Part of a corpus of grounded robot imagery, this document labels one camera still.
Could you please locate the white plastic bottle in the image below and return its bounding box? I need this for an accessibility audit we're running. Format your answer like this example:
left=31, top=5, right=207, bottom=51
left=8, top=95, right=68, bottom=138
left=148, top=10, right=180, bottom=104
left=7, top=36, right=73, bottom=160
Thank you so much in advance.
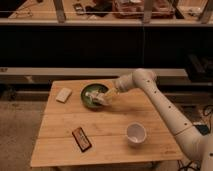
left=85, top=92, right=109, bottom=106

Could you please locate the black foot pedal box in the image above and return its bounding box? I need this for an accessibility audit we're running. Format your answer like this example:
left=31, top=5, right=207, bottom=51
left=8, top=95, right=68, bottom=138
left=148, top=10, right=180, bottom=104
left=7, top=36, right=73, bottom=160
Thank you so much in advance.
left=195, top=124, right=210, bottom=135

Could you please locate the black cable on floor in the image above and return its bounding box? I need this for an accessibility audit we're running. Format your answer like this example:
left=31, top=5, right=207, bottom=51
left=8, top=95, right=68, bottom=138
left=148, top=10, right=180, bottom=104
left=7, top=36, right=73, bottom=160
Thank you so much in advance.
left=200, top=104, right=213, bottom=127

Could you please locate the dark phone on shelf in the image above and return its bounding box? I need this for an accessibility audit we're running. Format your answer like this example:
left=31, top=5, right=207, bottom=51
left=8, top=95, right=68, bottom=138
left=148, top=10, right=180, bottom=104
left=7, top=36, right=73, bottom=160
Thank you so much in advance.
left=73, top=3, right=86, bottom=15

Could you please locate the white cup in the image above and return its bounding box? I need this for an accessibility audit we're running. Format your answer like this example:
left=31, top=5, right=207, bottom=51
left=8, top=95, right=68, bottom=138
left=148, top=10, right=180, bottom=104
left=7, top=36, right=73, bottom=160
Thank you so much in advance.
left=126, top=122, right=147, bottom=148

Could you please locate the wooden table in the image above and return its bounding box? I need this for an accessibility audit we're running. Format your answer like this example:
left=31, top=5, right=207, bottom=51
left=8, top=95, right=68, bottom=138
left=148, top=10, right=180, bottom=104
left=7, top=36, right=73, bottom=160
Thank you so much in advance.
left=31, top=80, right=182, bottom=167

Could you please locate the dark red chocolate bar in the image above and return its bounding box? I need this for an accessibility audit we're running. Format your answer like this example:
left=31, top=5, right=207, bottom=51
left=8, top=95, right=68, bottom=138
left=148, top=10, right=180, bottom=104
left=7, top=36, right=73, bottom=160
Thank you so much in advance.
left=72, top=127, right=92, bottom=152

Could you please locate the red tray on shelf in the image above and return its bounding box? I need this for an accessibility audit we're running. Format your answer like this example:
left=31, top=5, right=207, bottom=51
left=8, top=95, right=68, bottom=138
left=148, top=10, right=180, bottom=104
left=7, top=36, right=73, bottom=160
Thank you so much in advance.
left=112, top=0, right=175, bottom=18

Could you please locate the white sponge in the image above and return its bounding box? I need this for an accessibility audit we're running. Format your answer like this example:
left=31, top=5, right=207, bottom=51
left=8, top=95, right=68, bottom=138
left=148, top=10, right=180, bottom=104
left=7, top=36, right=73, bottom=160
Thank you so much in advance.
left=56, top=88, right=72, bottom=103

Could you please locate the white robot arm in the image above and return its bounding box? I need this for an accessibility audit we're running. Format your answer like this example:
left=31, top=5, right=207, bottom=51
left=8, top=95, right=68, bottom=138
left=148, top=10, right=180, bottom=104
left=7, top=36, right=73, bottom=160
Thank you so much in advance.
left=105, top=68, right=213, bottom=171

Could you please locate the green bowl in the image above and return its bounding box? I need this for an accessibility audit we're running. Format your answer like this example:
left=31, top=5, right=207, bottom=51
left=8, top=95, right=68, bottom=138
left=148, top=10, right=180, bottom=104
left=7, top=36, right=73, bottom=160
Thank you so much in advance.
left=81, top=83, right=109, bottom=109

